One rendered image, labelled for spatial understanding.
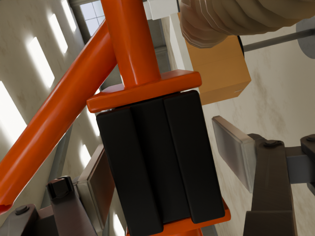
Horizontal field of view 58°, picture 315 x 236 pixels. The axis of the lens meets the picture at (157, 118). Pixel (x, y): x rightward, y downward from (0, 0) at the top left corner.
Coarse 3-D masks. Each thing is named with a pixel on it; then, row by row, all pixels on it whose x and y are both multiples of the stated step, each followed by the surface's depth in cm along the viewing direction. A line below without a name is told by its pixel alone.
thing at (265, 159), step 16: (272, 144) 14; (256, 160) 13; (272, 160) 12; (256, 176) 11; (272, 176) 11; (288, 176) 11; (256, 192) 10; (272, 192) 10; (288, 192) 9; (256, 208) 9; (272, 208) 9; (288, 208) 9; (256, 224) 7; (272, 224) 7; (288, 224) 7
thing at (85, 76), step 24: (96, 48) 17; (72, 72) 17; (96, 72) 17; (48, 96) 18; (72, 96) 17; (48, 120) 17; (72, 120) 18; (24, 144) 17; (48, 144) 18; (0, 168) 18; (24, 168) 18; (0, 192) 18
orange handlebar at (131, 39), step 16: (112, 0) 14; (128, 0) 14; (112, 16) 14; (128, 16) 14; (144, 16) 15; (112, 32) 15; (128, 32) 14; (144, 32) 15; (128, 48) 15; (144, 48) 15; (128, 64) 15; (144, 64) 15; (128, 80) 15; (144, 80) 15
